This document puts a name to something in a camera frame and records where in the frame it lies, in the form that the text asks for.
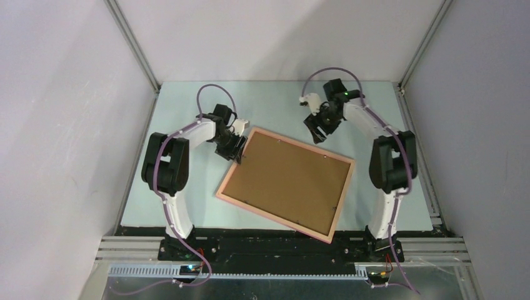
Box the left aluminium corner post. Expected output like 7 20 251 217
104 0 161 94

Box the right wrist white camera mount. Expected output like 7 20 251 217
299 93 323 116

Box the aluminium corner post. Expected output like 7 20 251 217
399 0 454 89
104 0 161 94

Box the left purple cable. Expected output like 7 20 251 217
108 84 238 296

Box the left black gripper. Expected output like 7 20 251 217
211 129 247 165

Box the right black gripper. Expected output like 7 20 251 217
304 103 343 144

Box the right aluminium corner post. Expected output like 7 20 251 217
399 0 454 89

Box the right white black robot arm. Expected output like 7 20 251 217
299 79 418 261

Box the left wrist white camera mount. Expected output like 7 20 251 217
229 119 250 136

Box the orange wooden picture frame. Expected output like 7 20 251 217
216 126 357 244

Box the brown cardboard backing board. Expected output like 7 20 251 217
222 131 352 236

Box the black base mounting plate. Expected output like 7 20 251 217
157 237 404 276

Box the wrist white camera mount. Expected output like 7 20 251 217
299 93 323 116
229 119 250 136

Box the grey slotted cable duct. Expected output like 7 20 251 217
108 264 368 281

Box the aluminium front rail frame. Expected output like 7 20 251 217
81 229 483 299

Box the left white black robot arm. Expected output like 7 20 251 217
141 104 250 261

